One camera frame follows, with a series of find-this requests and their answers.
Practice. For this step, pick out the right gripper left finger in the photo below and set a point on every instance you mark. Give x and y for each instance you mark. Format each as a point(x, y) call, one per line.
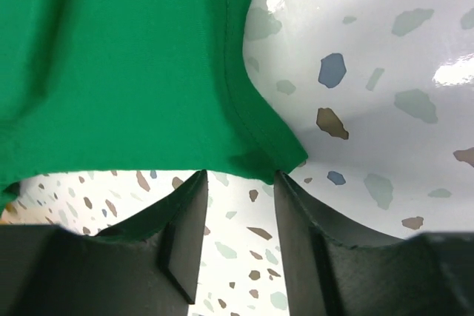
point(147, 264)

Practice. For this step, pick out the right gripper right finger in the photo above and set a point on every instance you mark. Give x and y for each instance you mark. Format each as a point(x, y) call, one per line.
point(336, 266)

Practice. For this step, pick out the green t-shirt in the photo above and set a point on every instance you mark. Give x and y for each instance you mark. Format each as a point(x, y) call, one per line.
point(99, 85)

